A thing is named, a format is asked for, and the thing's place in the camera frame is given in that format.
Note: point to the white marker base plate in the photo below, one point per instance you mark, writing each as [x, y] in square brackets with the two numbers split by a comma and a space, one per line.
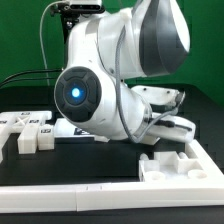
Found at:
[65, 131]

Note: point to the white chair seat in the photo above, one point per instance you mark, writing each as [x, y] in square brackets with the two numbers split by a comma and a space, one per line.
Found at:
[169, 166]

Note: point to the black camera on stand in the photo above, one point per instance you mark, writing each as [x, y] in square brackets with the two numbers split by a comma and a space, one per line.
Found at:
[71, 10]

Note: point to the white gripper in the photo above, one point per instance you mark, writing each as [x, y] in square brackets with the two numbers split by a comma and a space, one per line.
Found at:
[172, 128]

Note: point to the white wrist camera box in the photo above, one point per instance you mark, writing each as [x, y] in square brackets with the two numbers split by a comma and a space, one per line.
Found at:
[160, 96]

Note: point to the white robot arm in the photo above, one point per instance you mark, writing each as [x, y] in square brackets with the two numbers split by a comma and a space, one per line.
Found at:
[149, 39]

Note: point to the white L-shaped fence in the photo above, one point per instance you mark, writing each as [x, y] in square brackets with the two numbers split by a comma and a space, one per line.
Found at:
[121, 195]

